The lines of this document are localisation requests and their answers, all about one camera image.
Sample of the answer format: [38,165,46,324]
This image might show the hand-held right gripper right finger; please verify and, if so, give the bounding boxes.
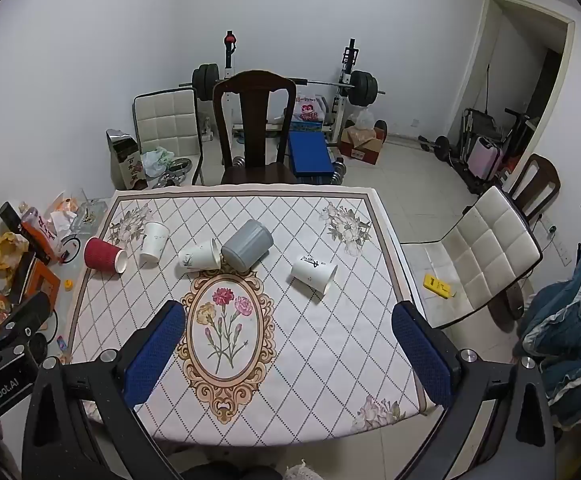
[391,301,557,480]

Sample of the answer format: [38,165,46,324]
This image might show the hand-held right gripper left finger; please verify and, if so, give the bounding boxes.
[22,300,187,480]

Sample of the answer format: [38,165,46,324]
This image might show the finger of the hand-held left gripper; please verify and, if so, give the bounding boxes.
[0,291,55,343]

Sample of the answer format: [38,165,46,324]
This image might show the red ribbed paper cup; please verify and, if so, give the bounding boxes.
[84,237,129,275]

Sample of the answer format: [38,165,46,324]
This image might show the white paper cup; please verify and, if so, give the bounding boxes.
[177,238,222,277]
[290,255,338,297]
[139,221,171,265]

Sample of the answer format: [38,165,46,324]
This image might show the grey ribbed cup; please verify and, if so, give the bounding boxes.
[220,219,274,272]

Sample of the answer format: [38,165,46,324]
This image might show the orange box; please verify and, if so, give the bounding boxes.
[10,260,61,306]

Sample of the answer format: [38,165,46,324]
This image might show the yellow plastic bag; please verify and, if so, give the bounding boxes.
[0,232,30,293]

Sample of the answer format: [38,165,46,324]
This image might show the yellow flat box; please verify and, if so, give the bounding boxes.
[423,275,452,297]

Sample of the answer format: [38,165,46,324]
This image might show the orange snack packet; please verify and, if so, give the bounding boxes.
[20,210,66,262]

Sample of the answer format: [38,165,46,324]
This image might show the clear glass ashtray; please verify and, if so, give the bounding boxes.
[78,190,108,226]

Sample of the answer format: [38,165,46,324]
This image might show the floral printed tablecloth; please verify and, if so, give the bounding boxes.
[68,183,438,446]

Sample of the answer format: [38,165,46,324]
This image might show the white padded chair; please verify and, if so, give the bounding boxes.
[132,87,206,188]
[400,185,543,346]

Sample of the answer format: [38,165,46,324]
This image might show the blue denim clothing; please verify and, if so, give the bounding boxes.
[517,250,581,428]

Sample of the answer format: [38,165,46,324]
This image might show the white fuzzy cloth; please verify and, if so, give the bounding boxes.
[284,462,321,480]

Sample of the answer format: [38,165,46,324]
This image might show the silver and brown gift bag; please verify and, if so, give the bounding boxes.
[106,129,146,191]

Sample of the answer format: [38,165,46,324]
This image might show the metal bowl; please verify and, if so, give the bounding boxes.
[163,157,194,186]

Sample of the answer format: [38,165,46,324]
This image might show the green and white plastic bag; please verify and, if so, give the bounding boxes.
[142,147,175,177]

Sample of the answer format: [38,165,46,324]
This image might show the pink suitcase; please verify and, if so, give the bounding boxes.
[469,135,503,179]

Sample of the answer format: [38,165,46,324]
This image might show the dark wooden chair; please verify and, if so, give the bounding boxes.
[212,70,298,186]
[507,154,562,223]

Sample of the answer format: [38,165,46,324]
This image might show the small black barbell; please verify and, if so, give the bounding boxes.
[417,134,454,162]

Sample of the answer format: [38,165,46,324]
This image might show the cardboard box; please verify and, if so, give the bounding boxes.
[339,125,386,166]

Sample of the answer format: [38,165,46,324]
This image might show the blue bench pad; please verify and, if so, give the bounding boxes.
[288,131,332,178]

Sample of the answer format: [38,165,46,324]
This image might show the black folding cart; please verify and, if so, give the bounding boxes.
[460,107,496,161]

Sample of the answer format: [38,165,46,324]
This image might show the red and white plastic bag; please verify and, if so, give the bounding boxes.
[293,92,328,123]

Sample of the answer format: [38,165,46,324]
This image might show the white weight rack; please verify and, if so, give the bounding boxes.
[218,30,361,147]

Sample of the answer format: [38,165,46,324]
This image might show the black ring cable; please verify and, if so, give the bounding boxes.
[60,235,82,264]

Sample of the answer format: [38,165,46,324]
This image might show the white wall socket strip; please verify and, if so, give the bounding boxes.
[540,216,571,267]

